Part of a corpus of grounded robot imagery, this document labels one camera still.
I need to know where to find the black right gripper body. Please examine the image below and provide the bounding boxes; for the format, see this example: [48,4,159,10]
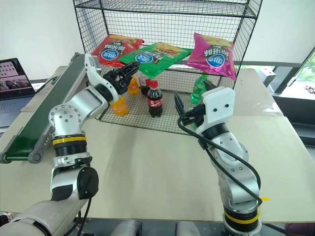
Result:
[181,103,206,129]

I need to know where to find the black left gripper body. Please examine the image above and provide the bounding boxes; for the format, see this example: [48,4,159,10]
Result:
[102,69,129,96]

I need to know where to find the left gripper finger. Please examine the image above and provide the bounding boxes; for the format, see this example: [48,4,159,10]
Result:
[117,61,141,74]
[122,64,141,82]

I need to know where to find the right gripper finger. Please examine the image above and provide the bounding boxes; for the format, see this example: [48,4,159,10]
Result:
[202,79,218,92]
[173,90,186,117]

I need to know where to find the green conveyor belt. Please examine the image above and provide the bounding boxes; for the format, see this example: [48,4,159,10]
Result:
[0,52,99,164]

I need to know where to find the orange soda bottle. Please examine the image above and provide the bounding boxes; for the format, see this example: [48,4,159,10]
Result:
[127,75,140,95]
[109,96,130,117]

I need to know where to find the green soda bottle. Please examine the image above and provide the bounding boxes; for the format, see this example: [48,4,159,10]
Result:
[190,74,210,105]

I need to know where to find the cola bottle red label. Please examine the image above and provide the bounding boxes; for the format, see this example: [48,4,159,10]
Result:
[147,79,164,118]
[139,76,151,96]

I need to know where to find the red chips bag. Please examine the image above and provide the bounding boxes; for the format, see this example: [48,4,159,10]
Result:
[91,34,145,68]

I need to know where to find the green chips bag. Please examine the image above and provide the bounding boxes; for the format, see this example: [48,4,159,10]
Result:
[118,42,194,80]

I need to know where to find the magenta chips bag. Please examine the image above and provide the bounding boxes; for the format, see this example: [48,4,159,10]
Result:
[185,32,237,81]

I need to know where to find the open laptop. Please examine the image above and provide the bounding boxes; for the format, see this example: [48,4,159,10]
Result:
[0,58,36,129]

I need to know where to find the grey rounded shape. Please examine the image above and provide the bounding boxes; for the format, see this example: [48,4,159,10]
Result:
[115,219,143,236]

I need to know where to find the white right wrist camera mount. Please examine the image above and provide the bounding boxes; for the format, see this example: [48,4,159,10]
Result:
[201,87,236,129]

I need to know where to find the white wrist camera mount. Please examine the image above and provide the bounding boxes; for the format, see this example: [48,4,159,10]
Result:
[83,54,119,102]
[201,87,236,129]

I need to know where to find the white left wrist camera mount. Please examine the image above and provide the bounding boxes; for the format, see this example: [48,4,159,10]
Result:
[83,54,119,102]

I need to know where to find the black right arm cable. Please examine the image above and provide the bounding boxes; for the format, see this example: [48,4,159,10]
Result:
[177,115,262,205]

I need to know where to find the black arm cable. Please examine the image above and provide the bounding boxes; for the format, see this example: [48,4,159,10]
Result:
[65,194,94,236]
[177,115,262,205]

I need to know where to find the black wire mesh rack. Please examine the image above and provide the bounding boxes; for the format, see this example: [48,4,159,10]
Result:
[72,0,263,136]

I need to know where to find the black desk frame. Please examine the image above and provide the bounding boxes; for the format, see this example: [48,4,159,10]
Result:
[257,46,315,148]

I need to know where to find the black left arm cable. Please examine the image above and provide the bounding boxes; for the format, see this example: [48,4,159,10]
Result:
[65,194,94,236]

